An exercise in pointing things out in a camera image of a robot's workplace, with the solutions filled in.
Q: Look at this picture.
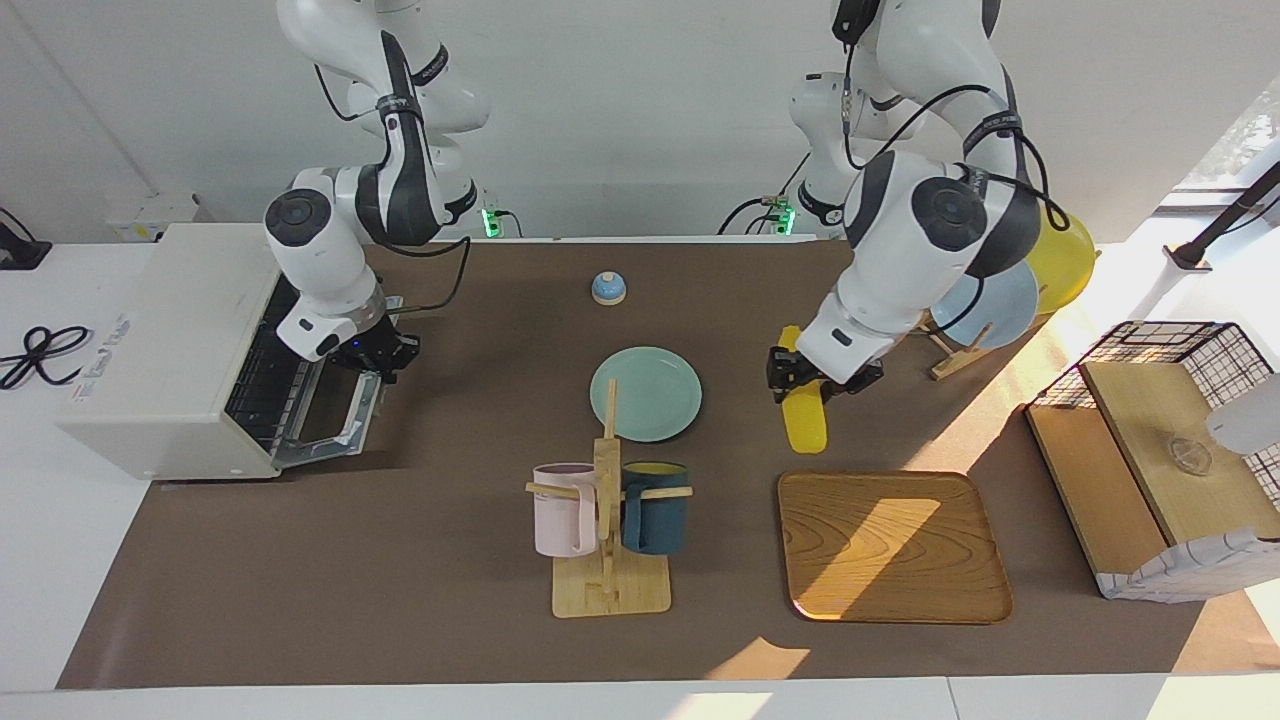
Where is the yellow corn cob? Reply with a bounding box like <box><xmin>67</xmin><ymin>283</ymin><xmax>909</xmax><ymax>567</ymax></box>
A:
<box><xmin>778</xmin><ymin>326</ymin><xmax>829</xmax><ymax>454</ymax></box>

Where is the oven glass door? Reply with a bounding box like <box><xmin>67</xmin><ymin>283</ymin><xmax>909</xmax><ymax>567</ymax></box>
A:
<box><xmin>272</xmin><ymin>295</ymin><xmax>401</xmax><ymax>471</ymax></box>

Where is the pale green plate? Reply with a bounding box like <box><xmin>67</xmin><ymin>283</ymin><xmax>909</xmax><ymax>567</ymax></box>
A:
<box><xmin>589</xmin><ymin>346</ymin><xmax>703</xmax><ymax>444</ymax></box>

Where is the white toaster oven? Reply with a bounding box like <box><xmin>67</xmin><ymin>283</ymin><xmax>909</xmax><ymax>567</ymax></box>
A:
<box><xmin>55</xmin><ymin>222</ymin><xmax>401</xmax><ymax>481</ymax></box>

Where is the wooden plate rack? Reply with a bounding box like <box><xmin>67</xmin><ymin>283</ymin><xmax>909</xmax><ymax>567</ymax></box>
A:
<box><xmin>905</xmin><ymin>310</ymin><xmax>1001</xmax><ymax>382</ymax></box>

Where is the wooden serving tray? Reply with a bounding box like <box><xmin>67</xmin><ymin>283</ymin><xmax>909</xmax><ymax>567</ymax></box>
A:
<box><xmin>777</xmin><ymin>470</ymin><xmax>1014</xmax><ymax>625</ymax></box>

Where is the light blue plate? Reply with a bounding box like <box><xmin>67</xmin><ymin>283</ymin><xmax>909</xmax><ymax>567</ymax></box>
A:
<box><xmin>930</xmin><ymin>258</ymin><xmax>1041</xmax><ymax>349</ymax></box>

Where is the brown table mat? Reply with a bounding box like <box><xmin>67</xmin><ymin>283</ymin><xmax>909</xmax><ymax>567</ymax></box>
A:
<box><xmin>57</xmin><ymin>238</ymin><xmax>1280</xmax><ymax>691</ymax></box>

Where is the dark blue mug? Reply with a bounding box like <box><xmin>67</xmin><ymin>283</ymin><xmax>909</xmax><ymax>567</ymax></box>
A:
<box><xmin>620</xmin><ymin>460</ymin><xmax>690</xmax><ymax>556</ymax></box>

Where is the pink mug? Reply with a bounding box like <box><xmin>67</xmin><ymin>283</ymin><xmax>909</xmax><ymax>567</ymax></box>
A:
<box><xmin>532</xmin><ymin>462</ymin><xmax>601</xmax><ymax>558</ymax></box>

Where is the yellow plate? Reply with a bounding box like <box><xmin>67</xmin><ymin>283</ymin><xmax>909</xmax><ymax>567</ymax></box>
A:
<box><xmin>1025</xmin><ymin>205</ymin><xmax>1096</xmax><ymax>316</ymax></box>

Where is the wooden mug rack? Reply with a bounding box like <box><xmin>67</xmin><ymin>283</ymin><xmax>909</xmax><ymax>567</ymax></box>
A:
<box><xmin>526</xmin><ymin>378</ymin><xmax>695</xmax><ymax>619</ymax></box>

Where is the black clamp base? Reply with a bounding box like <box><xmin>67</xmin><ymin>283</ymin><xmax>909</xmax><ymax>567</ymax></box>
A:
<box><xmin>0</xmin><ymin>208</ymin><xmax>53</xmax><ymax>271</ymax></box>

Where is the white checked cloth liner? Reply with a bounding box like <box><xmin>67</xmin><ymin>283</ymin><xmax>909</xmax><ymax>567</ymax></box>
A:
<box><xmin>1095</xmin><ymin>525</ymin><xmax>1280</xmax><ymax>603</ymax></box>

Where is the window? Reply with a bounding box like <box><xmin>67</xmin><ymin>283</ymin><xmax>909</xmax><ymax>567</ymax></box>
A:
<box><xmin>1175</xmin><ymin>85</ymin><xmax>1280</xmax><ymax>211</ymax></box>

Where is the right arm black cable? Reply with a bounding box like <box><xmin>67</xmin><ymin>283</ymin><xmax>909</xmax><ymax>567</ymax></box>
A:
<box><xmin>315</xmin><ymin>60</ymin><xmax>473</xmax><ymax>316</ymax></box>

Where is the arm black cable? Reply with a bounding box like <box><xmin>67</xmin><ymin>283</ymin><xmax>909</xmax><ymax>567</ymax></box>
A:
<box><xmin>315</xmin><ymin>60</ymin><xmax>473</xmax><ymax>316</ymax></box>
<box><xmin>840</xmin><ymin>0</ymin><xmax>1071</xmax><ymax>336</ymax></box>

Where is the left arm base cable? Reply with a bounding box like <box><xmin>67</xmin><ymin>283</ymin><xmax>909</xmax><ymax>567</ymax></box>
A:
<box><xmin>718</xmin><ymin>150</ymin><xmax>811</xmax><ymax>236</ymax></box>

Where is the white wall box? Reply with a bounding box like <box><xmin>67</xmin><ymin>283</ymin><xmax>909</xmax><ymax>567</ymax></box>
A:
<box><xmin>105</xmin><ymin>195</ymin><xmax>201</xmax><ymax>243</ymax></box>

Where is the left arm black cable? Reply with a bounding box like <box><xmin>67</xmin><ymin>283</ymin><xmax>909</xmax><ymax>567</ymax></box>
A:
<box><xmin>840</xmin><ymin>0</ymin><xmax>1071</xmax><ymax>336</ymax></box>

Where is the coiled black cable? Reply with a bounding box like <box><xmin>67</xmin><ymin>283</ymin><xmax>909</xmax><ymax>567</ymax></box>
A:
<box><xmin>0</xmin><ymin>325</ymin><xmax>93</xmax><ymax>391</ymax></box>

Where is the black wire basket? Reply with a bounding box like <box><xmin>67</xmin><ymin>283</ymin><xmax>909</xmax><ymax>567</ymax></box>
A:
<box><xmin>1025</xmin><ymin>320</ymin><xmax>1280</xmax><ymax>501</ymax></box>

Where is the white cylindrical mount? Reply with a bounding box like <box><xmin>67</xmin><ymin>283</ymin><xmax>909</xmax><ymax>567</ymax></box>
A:
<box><xmin>1205</xmin><ymin>373</ymin><xmax>1280</xmax><ymax>456</ymax></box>

